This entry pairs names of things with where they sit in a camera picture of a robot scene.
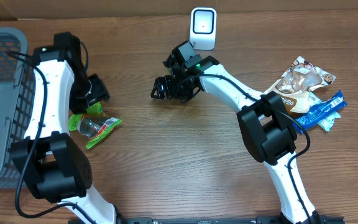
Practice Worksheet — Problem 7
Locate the white snack packet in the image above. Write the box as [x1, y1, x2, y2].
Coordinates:
[308, 92, 341, 132]

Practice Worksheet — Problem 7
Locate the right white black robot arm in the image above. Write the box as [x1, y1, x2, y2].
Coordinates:
[150, 41, 321, 223]

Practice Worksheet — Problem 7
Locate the green snack packet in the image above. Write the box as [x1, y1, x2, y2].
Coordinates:
[68, 102, 122, 149]

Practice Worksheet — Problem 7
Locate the white barcode scanner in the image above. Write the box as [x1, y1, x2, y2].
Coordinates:
[189, 7, 217, 50]

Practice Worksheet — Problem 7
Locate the blue oreo packet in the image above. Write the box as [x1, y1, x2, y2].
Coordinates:
[295, 90, 347, 130]

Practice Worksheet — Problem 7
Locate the grey plastic mesh basket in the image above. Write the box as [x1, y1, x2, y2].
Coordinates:
[0, 27, 35, 189]

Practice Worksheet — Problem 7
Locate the beige pastry snack packet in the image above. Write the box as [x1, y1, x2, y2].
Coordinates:
[264, 56, 336, 113]

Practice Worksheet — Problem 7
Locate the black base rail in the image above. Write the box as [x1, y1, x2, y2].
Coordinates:
[116, 215, 345, 224]

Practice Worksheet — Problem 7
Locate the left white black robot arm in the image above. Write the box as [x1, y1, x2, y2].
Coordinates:
[7, 32, 125, 223]

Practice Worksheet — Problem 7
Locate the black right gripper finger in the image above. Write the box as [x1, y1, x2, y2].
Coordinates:
[152, 76, 168, 93]
[150, 88, 167, 100]

